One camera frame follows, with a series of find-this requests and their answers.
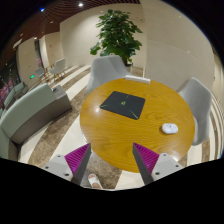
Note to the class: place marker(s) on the white computer mouse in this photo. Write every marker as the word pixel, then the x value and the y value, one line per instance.
pixel 169 128

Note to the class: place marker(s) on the grey-green sofa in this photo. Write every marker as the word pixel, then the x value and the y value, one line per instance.
pixel 29 114

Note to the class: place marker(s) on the white slipper foot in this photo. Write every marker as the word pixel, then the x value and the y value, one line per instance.
pixel 94 181

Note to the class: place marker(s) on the grey chair right of table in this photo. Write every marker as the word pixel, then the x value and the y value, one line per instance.
pixel 199 99

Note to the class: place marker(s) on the round wooden table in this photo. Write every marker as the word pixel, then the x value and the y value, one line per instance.
pixel 112 136

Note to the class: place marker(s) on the grey chair behind table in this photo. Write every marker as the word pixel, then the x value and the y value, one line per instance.
pixel 105 69

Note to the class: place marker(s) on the white box on table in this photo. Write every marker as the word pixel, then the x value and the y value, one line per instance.
pixel 138 79

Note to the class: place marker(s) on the distant grey chair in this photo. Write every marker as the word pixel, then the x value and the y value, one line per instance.
pixel 58 68
pixel 40 72

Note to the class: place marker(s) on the black mouse pad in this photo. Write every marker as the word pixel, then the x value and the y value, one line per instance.
pixel 124 104

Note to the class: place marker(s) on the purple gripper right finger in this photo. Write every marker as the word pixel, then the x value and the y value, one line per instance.
pixel 146 160

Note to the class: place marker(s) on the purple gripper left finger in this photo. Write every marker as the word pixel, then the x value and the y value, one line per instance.
pixel 77 161

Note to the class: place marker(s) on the large green potted plant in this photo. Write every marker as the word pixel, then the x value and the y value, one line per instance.
pixel 116 36

